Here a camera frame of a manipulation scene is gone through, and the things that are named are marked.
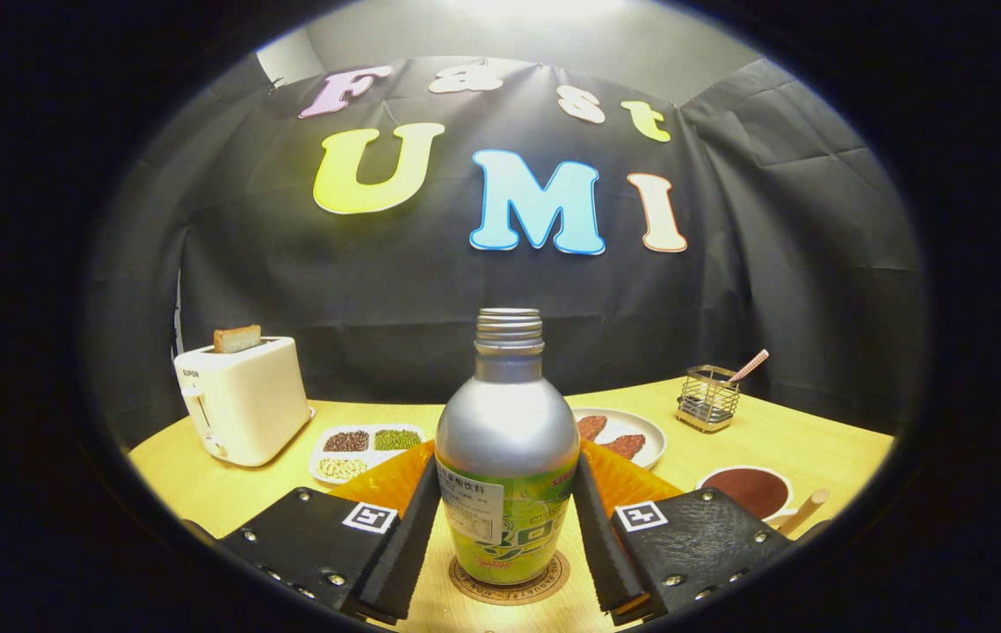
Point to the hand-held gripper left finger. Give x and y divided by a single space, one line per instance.
403 554

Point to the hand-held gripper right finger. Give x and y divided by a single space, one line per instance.
598 549

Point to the round wooden coaster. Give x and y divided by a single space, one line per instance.
553 585

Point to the silver bottle green label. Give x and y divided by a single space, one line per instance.
504 440

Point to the brown meat piece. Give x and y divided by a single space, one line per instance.
625 446
591 427

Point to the white divided bean dish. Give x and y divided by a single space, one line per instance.
359 453

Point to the white round plate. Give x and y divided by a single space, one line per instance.
651 438

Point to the wooden table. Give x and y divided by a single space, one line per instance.
201 488

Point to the white toaster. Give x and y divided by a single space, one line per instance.
245 404

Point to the pink striped straw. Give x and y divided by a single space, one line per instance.
750 365

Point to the black backdrop cloth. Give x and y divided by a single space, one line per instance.
430 299

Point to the toast slice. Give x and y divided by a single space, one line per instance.
237 339

